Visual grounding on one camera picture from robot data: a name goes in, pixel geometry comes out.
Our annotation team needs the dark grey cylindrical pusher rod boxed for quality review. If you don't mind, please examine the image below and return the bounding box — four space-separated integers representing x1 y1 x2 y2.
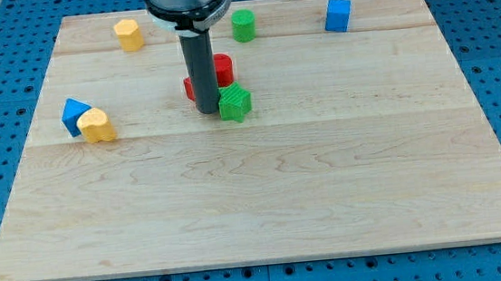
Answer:
179 32 219 114

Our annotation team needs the red cylinder block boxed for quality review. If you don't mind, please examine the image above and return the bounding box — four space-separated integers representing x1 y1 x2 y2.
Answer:
213 53 235 88

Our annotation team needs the yellow heart block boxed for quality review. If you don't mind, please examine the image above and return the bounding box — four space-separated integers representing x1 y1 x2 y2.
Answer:
76 108 117 143

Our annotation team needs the red block behind rod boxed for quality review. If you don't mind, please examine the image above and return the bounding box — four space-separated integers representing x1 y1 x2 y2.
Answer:
183 77 195 101

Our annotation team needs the green cylinder block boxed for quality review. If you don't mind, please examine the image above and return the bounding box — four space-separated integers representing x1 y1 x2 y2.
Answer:
231 9 256 43

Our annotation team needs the green star block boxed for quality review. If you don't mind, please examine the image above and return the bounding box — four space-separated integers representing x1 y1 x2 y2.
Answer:
218 82 252 123

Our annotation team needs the yellow hexagon block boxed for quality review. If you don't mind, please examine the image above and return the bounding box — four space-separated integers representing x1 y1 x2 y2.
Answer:
113 19 145 52

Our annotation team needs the blue triangle block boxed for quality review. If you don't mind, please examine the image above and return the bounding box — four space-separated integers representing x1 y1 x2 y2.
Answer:
61 98 91 137

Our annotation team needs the blue cube block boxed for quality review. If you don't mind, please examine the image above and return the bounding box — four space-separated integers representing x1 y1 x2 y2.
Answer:
324 0 352 33

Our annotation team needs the wooden board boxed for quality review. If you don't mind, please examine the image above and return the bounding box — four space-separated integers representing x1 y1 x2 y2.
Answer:
0 0 501 281

